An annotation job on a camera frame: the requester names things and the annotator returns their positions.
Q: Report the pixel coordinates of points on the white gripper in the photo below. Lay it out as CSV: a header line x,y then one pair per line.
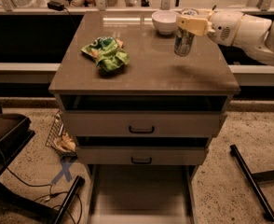
x,y
223,28

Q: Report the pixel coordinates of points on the redbull can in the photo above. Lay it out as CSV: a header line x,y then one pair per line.
x,y
183,38

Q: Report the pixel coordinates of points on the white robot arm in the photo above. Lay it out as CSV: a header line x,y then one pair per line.
x,y
255,36

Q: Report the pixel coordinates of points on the grey drawer cabinet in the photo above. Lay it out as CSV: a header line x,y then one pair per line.
x,y
154,80

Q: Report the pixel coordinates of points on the middle grey drawer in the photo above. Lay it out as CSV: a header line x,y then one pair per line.
x,y
142,155

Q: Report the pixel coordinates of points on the grey drawer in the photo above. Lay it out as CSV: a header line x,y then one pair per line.
x,y
142,155
143,124

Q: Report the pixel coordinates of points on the top grey drawer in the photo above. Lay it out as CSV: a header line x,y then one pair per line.
x,y
143,124

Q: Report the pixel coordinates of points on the bottom open drawer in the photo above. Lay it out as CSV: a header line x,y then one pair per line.
x,y
141,194

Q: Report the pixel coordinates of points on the white ceramic bowl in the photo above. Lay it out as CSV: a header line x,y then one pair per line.
x,y
165,21

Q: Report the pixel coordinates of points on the green crumpled chip bag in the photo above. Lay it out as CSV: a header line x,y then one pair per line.
x,y
107,53

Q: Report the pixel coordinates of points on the black power adapter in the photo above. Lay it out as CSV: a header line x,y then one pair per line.
x,y
56,5

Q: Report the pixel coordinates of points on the black stand leg right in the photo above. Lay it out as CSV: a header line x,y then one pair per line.
x,y
254,180

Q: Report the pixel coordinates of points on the black stand leg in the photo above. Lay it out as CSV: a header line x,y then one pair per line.
x,y
254,180
79,182

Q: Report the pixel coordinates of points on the blue tape cross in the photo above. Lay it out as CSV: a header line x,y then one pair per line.
x,y
66,163

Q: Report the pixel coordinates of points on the black stand leg left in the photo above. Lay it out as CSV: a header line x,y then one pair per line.
x,y
79,182

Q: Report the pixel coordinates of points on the black chair left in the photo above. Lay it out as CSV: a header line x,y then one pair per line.
x,y
15,133

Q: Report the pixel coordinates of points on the wire basket on floor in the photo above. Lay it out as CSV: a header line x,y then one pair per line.
x,y
59,139

